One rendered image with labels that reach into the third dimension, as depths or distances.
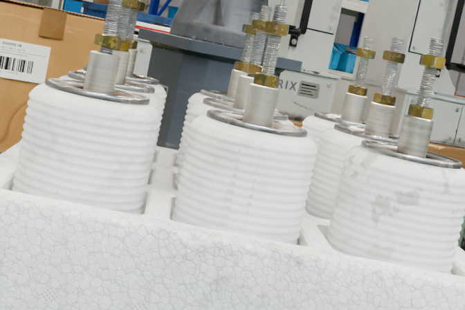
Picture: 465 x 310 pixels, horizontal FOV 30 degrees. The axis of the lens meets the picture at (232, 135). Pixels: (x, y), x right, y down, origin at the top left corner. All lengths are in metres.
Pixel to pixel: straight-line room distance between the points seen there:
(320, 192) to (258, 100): 0.15
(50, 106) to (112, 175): 0.06
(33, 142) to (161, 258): 0.12
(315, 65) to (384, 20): 0.49
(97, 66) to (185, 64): 0.59
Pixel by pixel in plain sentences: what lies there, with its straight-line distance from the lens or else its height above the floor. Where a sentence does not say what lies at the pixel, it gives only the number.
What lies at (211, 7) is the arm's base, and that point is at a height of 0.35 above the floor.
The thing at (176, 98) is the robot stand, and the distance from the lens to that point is 1.21.
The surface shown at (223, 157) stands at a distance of 0.60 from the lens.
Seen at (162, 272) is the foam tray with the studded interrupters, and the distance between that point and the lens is 0.58.
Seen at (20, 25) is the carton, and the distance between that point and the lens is 1.77.
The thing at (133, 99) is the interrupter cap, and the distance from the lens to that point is 0.61.
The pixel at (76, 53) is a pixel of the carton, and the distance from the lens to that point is 1.79.
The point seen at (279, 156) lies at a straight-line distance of 0.60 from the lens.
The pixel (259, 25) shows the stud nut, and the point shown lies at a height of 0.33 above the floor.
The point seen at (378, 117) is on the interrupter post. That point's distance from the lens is 0.76.
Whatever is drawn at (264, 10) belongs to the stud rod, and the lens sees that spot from 0.75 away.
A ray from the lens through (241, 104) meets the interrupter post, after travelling 0.75.
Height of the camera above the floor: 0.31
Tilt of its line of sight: 6 degrees down
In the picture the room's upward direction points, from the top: 12 degrees clockwise
